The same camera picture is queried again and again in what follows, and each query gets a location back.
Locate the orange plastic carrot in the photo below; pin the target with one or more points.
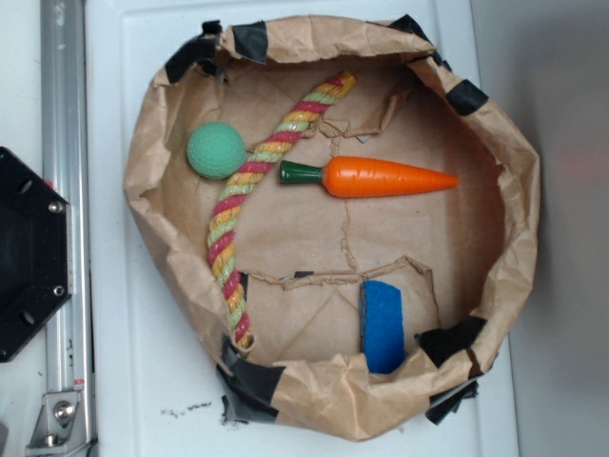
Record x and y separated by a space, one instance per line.
357 177

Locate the metal corner bracket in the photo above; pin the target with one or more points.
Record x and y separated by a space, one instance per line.
61 427

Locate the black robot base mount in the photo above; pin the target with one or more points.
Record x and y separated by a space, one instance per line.
34 254

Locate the brown paper bag bin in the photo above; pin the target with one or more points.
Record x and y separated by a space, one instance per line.
269 275

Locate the green foam ball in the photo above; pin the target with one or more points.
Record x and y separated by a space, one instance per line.
216 150

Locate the blue sponge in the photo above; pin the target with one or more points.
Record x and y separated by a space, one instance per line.
381 326

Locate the aluminium extrusion rail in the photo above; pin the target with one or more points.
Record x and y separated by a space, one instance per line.
69 334

